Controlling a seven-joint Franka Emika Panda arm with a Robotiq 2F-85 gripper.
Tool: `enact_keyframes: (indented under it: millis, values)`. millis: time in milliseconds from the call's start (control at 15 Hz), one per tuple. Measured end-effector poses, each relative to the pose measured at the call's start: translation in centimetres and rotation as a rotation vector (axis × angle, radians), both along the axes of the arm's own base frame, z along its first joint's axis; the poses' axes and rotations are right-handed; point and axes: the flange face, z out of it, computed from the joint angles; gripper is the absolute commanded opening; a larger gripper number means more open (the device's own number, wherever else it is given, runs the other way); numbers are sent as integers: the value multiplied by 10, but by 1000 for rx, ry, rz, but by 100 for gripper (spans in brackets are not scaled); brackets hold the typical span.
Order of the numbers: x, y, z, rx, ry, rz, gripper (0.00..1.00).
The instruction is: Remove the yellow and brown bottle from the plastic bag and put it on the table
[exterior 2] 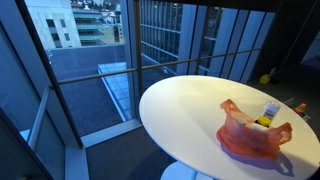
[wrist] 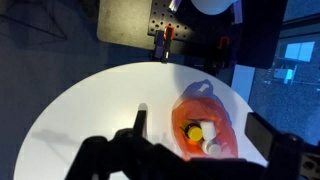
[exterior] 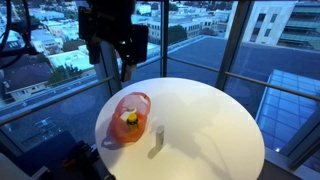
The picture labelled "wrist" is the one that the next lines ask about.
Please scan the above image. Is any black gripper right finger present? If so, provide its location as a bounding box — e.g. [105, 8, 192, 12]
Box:
[245, 112, 304, 167]

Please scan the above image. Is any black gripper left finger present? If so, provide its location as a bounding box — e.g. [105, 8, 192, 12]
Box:
[133, 110, 147, 137]

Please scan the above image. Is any yellow and brown bottle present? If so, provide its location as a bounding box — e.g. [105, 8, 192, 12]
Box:
[182, 123, 203, 142]

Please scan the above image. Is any red plastic bag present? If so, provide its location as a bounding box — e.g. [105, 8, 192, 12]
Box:
[171, 98, 238, 160]

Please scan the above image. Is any white bottle in bag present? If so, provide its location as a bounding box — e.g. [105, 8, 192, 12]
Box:
[200, 121, 216, 140]
[202, 140, 221, 157]

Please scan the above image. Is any orange black clamp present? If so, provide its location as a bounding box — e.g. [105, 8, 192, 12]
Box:
[206, 36, 232, 71]
[153, 26, 174, 63]

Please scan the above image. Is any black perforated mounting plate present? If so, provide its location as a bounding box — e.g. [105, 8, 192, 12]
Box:
[147, 0, 234, 45]

